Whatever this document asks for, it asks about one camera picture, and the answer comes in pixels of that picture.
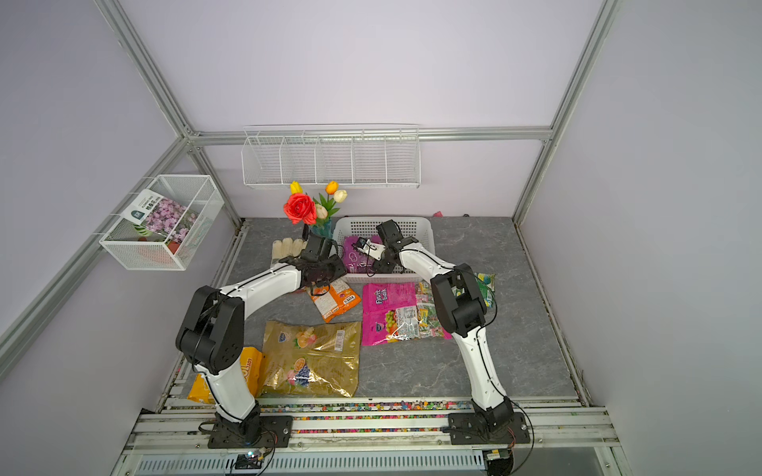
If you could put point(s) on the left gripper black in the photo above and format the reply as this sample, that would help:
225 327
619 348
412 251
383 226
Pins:
340 270

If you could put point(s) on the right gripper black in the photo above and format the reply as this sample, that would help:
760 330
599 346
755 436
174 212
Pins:
383 267

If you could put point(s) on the purple grape candy bag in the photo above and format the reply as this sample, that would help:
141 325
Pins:
354 261

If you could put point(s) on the white plastic basket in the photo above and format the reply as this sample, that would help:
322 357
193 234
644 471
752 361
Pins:
365 227

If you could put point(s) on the yellow orange candy bag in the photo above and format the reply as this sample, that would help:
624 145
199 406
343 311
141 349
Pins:
243 376

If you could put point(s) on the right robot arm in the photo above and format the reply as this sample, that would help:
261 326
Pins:
462 310

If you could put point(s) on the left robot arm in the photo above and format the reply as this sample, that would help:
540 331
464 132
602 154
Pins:
211 338

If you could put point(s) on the cream work glove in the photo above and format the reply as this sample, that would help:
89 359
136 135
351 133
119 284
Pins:
286 248

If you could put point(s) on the orange white snack packet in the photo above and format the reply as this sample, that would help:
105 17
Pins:
335 300

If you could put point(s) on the pink fruit candy bag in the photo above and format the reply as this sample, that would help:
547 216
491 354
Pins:
396 312

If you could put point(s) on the glass vase with flowers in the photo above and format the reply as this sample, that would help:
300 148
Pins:
316 213

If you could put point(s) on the gold candy bag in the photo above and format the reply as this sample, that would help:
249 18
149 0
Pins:
313 361

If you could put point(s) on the green candy packet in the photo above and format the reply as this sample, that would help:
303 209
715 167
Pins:
484 283

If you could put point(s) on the purple flower seed packet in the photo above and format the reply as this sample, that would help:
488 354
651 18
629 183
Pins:
153 215

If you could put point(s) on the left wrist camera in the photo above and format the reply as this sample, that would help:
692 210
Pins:
318 248

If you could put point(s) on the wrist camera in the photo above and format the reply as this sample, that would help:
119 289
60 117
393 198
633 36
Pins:
318 248
389 232

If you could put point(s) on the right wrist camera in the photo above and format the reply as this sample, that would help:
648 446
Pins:
389 232

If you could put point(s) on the white wire wall shelf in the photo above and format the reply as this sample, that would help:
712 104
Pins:
358 155

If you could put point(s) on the white wire side basket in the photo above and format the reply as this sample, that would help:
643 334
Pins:
136 253

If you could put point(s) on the aluminium mounting rail frame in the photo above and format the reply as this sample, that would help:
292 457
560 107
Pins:
382 436

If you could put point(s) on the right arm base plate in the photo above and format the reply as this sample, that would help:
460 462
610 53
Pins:
471 429

